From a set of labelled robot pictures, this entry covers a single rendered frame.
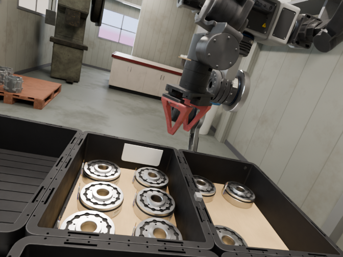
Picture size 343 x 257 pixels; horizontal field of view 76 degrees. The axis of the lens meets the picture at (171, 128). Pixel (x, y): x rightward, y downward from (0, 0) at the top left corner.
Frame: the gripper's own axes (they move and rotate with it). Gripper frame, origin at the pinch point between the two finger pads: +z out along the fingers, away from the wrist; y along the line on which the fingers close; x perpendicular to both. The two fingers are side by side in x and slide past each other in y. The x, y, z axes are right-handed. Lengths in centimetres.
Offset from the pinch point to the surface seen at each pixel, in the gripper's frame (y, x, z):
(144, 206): -3.6, 0.9, 20.6
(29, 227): -28.5, 2.6, 13.4
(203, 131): 329, 133, 103
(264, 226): 23.2, -23.3, 23.4
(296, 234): 19.9, -30.5, 18.6
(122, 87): 357, 398, 99
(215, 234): -5.6, -16.9, 13.3
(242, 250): -4.7, -21.9, 13.3
